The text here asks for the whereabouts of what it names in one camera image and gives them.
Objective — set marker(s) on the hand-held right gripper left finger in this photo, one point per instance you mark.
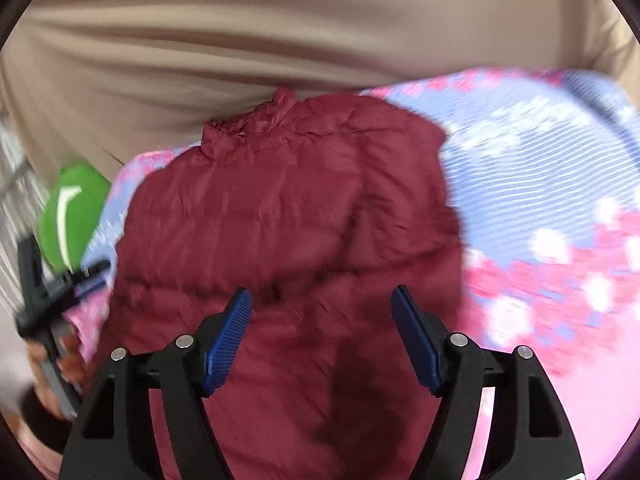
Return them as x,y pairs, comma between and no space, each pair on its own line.
227,340

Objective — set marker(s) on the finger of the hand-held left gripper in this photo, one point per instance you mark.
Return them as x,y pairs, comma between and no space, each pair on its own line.
87,276

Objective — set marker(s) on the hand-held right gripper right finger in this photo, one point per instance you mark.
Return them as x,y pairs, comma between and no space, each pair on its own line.
415,340

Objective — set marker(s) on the maroon puffer jacket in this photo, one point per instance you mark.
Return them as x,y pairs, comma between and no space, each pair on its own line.
280,220

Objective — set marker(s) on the person's left hand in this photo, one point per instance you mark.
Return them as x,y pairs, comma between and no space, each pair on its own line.
37,367

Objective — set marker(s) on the green plush pillow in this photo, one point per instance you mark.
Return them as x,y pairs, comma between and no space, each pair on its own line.
75,210

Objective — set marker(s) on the pink and blue floral bedsheet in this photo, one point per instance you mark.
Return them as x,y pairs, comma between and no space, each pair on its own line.
540,185

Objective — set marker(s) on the beige curtain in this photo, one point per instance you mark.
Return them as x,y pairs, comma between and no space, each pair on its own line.
250,35

